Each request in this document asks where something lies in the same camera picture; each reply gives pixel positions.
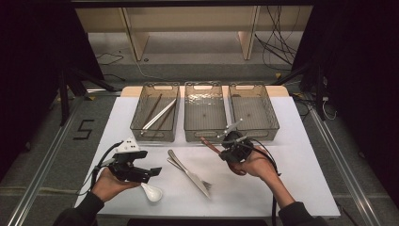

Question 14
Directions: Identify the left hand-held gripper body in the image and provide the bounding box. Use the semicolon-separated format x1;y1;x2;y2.
107;137;152;185

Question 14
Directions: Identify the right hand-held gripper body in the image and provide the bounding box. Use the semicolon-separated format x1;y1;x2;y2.
216;118;254;164

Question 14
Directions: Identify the brown wooden spoon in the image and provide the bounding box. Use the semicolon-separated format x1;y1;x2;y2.
199;136;248;177

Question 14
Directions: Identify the white ceramic spoon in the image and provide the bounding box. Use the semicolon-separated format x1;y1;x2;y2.
140;182;164;202

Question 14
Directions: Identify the smoky clear plastic bin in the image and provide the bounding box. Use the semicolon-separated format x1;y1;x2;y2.
183;80;229;143
129;82;182;143
228;82;280;143

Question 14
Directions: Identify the metal table knife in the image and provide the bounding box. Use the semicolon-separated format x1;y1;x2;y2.
168;149;213;200

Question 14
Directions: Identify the white chopstick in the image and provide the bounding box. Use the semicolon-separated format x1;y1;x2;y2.
142;99;178;132
141;98;177;131

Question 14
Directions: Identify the person's right hand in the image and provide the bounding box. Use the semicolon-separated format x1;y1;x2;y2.
242;148;280;186

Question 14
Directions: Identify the person's left hand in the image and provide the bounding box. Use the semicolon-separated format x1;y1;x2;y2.
90;167;143;203

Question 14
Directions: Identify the metal fork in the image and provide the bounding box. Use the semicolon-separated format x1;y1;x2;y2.
166;157;213;191

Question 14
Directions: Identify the white table cover sheet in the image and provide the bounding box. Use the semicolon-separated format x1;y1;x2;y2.
74;95;342;219

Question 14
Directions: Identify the black metal stand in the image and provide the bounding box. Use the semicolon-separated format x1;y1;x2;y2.
271;55;327;121
57;62;120;127

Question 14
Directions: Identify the beige wooden furniture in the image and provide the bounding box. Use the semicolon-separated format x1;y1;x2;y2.
75;5;314;62

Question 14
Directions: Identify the black curtain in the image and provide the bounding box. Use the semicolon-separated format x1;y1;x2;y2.
291;0;399;202
0;0;106;183

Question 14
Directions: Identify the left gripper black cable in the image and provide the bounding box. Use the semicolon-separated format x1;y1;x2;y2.
76;140;124;197

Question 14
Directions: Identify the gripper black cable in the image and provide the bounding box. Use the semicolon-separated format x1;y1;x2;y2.
248;137;282;226
76;140;124;197

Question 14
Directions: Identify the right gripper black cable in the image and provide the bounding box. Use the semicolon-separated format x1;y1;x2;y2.
248;137;282;226

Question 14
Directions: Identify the short aluminium floor rail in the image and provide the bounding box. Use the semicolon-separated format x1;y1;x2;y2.
85;88;123;96

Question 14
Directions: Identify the white floor cable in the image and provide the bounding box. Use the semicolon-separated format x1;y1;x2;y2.
135;59;168;82

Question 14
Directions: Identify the long aluminium floor rail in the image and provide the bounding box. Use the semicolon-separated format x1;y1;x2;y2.
5;93;88;226
305;100;384;226

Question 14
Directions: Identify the thin black floor cable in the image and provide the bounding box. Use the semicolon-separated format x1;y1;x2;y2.
96;51;126;83

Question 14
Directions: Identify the bundle of black floor cables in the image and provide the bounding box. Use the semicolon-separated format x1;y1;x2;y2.
254;5;302;72

